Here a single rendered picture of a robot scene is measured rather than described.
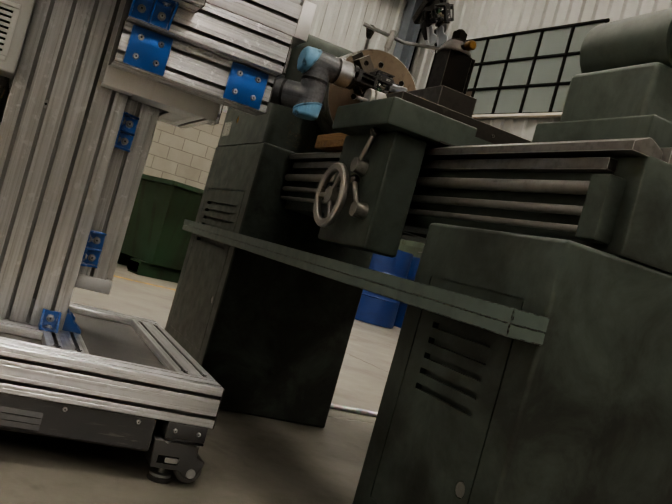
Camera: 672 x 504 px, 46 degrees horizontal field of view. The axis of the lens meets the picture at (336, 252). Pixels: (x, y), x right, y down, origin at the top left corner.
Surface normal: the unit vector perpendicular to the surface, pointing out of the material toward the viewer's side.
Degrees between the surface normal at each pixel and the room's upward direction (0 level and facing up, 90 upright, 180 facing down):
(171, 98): 90
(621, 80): 90
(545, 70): 90
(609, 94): 90
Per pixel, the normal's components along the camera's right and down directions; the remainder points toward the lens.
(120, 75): 0.39, 0.10
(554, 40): -0.82, -0.24
